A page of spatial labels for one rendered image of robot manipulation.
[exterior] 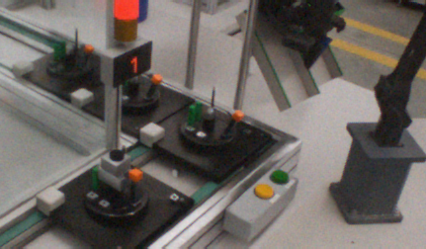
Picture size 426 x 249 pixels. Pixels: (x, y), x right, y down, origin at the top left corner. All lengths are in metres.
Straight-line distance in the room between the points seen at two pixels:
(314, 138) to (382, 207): 0.36
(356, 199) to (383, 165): 0.12
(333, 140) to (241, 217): 0.58
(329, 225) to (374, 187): 0.14
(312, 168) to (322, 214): 0.19
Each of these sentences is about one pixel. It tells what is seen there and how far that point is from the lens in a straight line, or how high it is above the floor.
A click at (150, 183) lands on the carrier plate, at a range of 1.34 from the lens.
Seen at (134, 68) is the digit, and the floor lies 1.19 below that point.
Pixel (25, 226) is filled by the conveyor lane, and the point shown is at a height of 0.95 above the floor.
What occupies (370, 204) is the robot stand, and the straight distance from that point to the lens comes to 1.50.
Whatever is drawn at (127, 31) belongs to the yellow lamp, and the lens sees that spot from 1.26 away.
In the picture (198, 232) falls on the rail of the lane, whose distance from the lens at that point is 1.25.
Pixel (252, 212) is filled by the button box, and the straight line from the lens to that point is 1.32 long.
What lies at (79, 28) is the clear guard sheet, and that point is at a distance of 1.23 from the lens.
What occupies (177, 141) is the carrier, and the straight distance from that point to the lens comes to 1.48.
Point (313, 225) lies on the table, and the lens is 1.48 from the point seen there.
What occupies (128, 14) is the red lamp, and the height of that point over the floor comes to 1.32.
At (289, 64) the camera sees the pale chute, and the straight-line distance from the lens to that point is 1.70.
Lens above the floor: 1.81
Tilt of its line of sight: 35 degrees down
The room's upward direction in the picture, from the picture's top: 3 degrees clockwise
